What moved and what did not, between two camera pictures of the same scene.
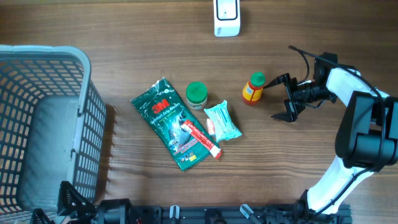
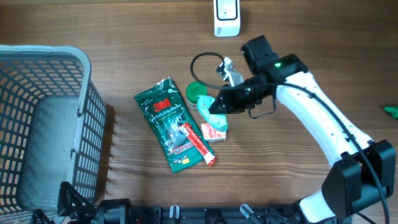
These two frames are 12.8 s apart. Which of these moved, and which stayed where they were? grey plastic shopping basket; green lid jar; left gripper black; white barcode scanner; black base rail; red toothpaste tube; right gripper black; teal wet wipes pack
Moved: red toothpaste tube; right gripper black; teal wet wipes pack
Stayed: left gripper black; white barcode scanner; black base rail; green lid jar; grey plastic shopping basket
